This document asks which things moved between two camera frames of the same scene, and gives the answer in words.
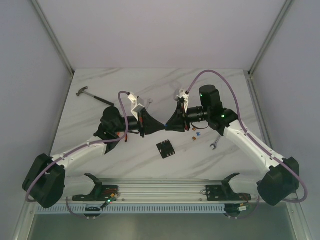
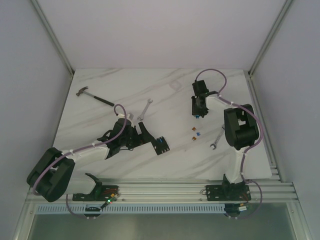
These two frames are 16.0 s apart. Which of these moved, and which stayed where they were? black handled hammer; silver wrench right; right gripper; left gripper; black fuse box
Moved: black fuse box; right gripper; left gripper
Stayed: black handled hammer; silver wrench right
